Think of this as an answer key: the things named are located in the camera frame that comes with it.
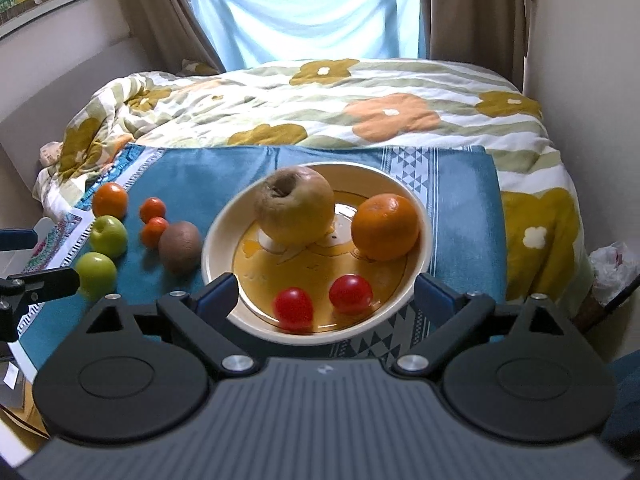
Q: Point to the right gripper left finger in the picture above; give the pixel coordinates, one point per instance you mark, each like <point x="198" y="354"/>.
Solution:
<point x="196" y="322"/>

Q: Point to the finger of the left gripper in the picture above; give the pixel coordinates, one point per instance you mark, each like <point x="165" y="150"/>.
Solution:
<point x="51" y="284"/>
<point x="12" y="240"/>

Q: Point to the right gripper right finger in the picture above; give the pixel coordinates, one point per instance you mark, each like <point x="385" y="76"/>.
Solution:
<point x="457" y="318"/>

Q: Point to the large green apple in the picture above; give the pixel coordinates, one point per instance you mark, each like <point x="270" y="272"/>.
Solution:
<point x="97" y="275"/>

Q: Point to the brown kiwi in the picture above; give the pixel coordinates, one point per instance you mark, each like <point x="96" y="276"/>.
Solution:
<point x="180" y="248"/>

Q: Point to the small green apple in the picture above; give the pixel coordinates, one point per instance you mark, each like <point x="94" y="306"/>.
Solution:
<point x="109" y="237"/>

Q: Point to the red tomato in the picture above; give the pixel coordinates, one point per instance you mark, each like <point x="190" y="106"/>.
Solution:
<point x="294" y="310"/>
<point x="351" y="294"/>

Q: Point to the small tangerine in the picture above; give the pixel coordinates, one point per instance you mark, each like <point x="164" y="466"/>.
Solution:
<point x="152" y="232"/>
<point x="151" y="208"/>

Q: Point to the large orange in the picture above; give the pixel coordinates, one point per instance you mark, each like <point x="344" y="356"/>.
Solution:
<point x="110" y="199"/>

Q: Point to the blue patterned towel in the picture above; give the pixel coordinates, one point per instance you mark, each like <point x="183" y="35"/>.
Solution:
<point x="459" y="189"/>

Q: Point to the orange in bowl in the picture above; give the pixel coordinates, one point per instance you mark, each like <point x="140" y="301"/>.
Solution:
<point x="385" y="227"/>

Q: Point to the cream yellow bowl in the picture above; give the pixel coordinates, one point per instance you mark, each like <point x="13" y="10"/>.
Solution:
<point x="234" y="244"/>

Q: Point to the yellowish brown apple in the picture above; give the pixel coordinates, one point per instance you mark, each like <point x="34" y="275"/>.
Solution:
<point x="294" y="206"/>

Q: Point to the white plastic bag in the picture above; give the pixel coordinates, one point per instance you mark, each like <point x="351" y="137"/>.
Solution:
<point x="614" y="267"/>

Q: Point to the floral striped duvet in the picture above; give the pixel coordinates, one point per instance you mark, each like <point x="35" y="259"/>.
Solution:
<point x="348" y="103"/>

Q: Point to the brown curtain left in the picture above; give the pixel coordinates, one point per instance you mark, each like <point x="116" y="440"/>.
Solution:
<point x="169" y="33"/>

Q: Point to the brown curtain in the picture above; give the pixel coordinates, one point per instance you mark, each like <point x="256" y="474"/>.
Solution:
<point x="486" y="33"/>
<point x="169" y="33"/>

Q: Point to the brown curtain right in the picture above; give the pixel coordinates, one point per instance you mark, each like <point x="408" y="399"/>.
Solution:
<point x="486" y="33"/>

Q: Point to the light blue window cloth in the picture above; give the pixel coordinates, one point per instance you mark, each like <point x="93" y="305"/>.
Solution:
<point x="248" y="33"/>

